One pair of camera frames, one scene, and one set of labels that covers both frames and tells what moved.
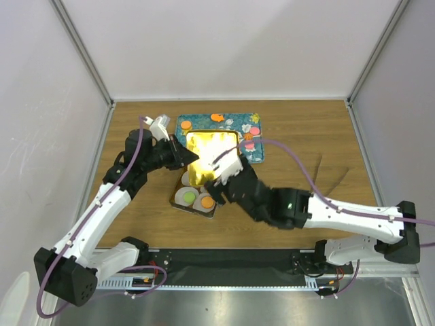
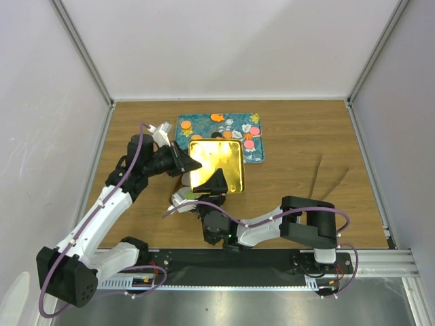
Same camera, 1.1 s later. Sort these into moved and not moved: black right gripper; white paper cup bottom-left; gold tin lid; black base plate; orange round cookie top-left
Moved: gold tin lid; black right gripper
Not moved: black base plate; white paper cup bottom-left; orange round cookie top-left
